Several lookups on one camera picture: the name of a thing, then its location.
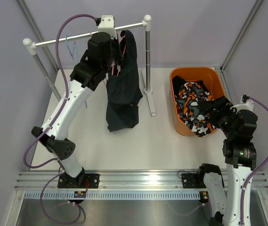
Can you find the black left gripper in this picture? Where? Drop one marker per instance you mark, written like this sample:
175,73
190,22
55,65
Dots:
115,43

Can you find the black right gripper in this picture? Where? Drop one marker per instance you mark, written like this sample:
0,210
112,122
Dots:
224,108

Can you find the orange camouflage shorts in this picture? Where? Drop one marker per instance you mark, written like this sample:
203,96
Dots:
187,107

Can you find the black shorts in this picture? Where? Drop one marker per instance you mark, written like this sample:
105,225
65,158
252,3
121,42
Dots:
180,84

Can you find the dark green shorts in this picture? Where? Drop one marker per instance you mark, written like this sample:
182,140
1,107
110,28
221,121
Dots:
123,89

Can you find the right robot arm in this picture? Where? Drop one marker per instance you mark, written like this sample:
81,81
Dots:
230,203

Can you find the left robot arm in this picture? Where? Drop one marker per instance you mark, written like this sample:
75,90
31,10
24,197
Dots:
102,50

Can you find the orange plastic laundry basket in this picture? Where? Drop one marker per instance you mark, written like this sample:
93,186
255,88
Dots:
211,80

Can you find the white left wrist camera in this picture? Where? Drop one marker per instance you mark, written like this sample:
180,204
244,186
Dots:
106,24

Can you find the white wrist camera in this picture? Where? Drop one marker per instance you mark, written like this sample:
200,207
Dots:
106,24
245,104

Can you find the blue wire hanger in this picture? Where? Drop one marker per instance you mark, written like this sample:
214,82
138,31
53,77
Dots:
73,51

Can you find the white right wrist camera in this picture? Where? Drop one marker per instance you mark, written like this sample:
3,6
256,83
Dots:
245,104

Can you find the aluminium mounting rail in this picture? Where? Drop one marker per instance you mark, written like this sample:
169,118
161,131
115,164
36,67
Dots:
107,181

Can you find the white slotted cable duct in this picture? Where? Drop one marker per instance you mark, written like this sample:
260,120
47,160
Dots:
121,195

